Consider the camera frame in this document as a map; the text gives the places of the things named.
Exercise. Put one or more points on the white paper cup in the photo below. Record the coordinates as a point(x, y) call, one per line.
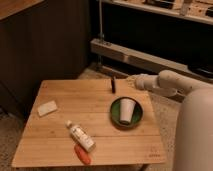
point(127, 106)

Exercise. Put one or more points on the orange carrot toy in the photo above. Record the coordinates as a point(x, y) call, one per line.
point(82, 155)

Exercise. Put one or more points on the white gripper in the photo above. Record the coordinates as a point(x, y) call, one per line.
point(146, 82)

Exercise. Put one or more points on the cluttered upper shelf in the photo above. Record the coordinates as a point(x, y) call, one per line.
point(193, 10)

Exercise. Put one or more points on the white sponge block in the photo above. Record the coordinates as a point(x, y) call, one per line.
point(47, 108)

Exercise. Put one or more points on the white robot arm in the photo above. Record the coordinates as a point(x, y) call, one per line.
point(194, 128)

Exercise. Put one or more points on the green round plate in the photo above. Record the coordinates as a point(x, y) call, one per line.
point(115, 114)

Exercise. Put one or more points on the grey metal rail beam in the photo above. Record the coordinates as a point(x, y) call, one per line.
point(135, 58)

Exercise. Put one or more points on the vertical metal pole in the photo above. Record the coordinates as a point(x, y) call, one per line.
point(101, 34)

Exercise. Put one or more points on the white plastic bottle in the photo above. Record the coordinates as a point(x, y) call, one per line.
point(80, 136)

